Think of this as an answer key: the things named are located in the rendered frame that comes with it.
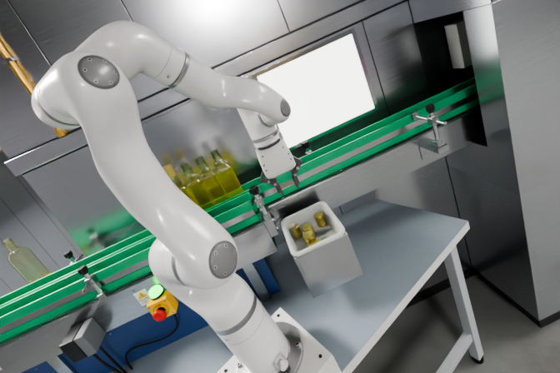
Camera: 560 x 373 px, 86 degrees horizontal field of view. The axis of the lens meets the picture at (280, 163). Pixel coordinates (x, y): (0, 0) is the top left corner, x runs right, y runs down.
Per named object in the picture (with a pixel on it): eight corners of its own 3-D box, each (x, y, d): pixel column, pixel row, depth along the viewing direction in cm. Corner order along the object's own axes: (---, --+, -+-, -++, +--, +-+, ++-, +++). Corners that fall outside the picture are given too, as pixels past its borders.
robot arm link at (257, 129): (284, 125, 89) (262, 130, 95) (266, 82, 85) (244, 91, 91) (268, 137, 84) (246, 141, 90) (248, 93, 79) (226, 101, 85)
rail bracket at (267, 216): (267, 203, 112) (254, 174, 107) (274, 225, 96) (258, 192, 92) (261, 206, 112) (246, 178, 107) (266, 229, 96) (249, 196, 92)
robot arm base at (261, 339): (317, 341, 76) (285, 291, 69) (268, 418, 65) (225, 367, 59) (271, 314, 90) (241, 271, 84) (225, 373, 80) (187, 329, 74)
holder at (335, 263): (333, 229, 117) (320, 196, 112) (363, 274, 92) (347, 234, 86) (293, 248, 117) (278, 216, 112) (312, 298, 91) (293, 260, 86)
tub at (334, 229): (331, 218, 110) (323, 199, 107) (356, 254, 89) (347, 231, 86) (288, 239, 109) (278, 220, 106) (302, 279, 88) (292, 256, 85)
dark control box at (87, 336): (107, 333, 103) (92, 316, 101) (97, 354, 96) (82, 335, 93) (85, 343, 103) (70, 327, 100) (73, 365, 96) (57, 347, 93)
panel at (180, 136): (376, 109, 128) (351, 28, 117) (379, 110, 125) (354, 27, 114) (182, 198, 126) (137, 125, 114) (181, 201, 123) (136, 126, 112)
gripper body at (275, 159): (280, 131, 94) (293, 161, 98) (250, 144, 94) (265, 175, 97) (285, 135, 87) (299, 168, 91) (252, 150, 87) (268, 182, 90)
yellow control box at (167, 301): (180, 298, 104) (169, 283, 102) (177, 315, 97) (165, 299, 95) (162, 307, 104) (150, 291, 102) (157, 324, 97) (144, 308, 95)
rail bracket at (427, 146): (430, 153, 117) (416, 99, 109) (462, 166, 101) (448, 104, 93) (419, 158, 117) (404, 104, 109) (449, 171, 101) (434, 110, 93)
